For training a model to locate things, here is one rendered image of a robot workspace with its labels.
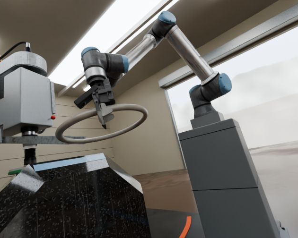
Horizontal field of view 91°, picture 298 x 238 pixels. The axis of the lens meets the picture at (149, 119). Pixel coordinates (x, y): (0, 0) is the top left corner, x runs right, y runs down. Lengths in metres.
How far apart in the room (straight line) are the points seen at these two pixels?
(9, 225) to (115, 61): 0.70
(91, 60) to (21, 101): 0.70
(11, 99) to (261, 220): 1.73
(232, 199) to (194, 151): 0.36
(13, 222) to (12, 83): 0.98
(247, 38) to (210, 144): 4.58
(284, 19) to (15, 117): 5.63
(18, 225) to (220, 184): 1.01
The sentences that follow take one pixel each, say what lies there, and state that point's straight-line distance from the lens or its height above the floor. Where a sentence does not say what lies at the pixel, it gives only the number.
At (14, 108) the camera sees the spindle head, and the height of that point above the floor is 1.22.
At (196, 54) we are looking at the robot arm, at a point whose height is 1.34.
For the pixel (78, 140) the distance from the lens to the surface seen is 0.98.
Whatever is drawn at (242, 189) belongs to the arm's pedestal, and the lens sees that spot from 1.13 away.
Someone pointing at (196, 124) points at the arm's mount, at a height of 0.88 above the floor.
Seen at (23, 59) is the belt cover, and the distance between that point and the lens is 1.48.
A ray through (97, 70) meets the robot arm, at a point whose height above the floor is 1.12.
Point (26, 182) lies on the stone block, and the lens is 0.72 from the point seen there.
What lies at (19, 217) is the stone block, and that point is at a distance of 0.68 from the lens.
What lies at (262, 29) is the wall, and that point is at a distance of 5.48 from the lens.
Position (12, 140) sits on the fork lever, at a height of 1.03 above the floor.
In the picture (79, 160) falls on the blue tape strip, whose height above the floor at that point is 0.78.
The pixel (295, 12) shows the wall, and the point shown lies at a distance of 5.64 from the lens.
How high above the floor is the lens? 0.74
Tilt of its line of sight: 14 degrees up
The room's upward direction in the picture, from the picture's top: 13 degrees counter-clockwise
